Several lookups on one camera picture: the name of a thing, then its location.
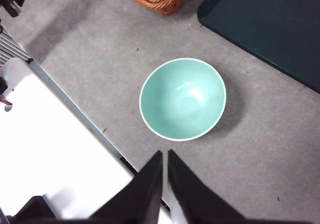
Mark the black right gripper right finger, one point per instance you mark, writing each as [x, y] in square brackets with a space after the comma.
[197, 201]

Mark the dark rectangular tray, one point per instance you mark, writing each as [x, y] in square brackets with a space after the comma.
[270, 24]

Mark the teal ribbed bowl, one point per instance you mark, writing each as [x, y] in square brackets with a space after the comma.
[182, 99]

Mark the grey ribbed panel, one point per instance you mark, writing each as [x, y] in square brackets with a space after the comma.
[12, 49]

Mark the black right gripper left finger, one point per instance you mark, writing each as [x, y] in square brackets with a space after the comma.
[140, 199]

